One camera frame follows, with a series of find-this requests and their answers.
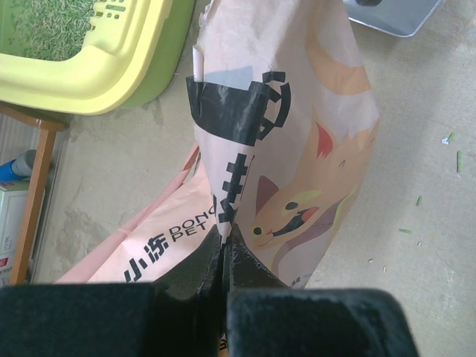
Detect grey metal litter scoop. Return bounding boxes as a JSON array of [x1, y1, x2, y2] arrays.
[[344, 0, 442, 38]]

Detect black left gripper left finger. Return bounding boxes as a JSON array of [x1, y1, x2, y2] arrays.
[[1, 228, 223, 356]]

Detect pink cat litter bag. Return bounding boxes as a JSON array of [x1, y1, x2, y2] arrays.
[[61, 1, 379, 288]]

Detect green litter granules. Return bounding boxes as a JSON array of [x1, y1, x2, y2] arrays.
[[1, 0, 94, 61]]

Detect yellow green litter box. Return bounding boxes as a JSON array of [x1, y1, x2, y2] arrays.
[[1, 1, 195, 115]]

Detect white rectangular box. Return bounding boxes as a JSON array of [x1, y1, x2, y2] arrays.
[[0, 181, 29, 288]]

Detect wooden shelf rack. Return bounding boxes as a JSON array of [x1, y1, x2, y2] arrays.
[[1, 103, 67, 286]]

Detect blue grey bottle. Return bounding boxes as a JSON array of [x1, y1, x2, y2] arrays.
[[0, 149, 36, 181]]

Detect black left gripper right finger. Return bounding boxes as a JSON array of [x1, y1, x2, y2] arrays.
[[224, 226, 417, 356]]

